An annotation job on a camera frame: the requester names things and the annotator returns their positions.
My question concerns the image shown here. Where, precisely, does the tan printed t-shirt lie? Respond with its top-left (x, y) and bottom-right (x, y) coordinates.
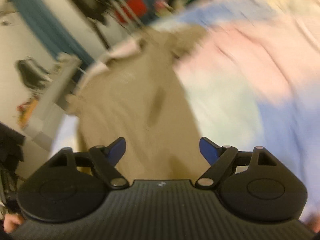
top-left (67, 25), bottom-right (208, 181)

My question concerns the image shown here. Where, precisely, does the person right hand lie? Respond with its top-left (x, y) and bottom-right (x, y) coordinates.
top-left (3, 213), bottom-right (25, 233)

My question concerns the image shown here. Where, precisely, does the white dressing table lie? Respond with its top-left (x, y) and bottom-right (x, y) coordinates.
top-left (23, 54), bottom-right (82, 151)

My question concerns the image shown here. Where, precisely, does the orange tray with items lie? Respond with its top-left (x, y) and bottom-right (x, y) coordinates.
top-left (17, 98), bottom-right (39, 129)

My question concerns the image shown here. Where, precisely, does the wavy black vanity mirror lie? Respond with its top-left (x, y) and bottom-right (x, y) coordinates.
top-left (16, 57), bottom-right (52, 90)

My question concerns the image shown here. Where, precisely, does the pastel tie-dye duvet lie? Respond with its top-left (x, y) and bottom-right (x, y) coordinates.
top-left (53, 9), bottom-right (319, 222)

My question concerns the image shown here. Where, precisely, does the teal curtain left panel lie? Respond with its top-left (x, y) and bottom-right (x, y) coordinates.
top-left (10, 0), bottom-right (94, 68)

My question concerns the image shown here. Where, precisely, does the silver tripod stand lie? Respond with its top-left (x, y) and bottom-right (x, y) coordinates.
top-left (108, 0), bottom-right (144, 28)

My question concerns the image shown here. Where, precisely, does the red bag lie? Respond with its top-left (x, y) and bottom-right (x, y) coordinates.
top-left (117, 0), bottom-right (148, 25)

